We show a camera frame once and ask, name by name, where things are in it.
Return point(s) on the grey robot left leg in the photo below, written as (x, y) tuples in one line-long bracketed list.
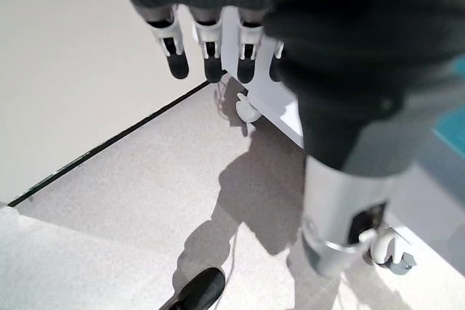
[(198, 290)]

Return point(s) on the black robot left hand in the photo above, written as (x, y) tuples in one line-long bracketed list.
[(345, 52)]

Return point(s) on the white blue medical cart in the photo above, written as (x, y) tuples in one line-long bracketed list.
[(269, 99)]

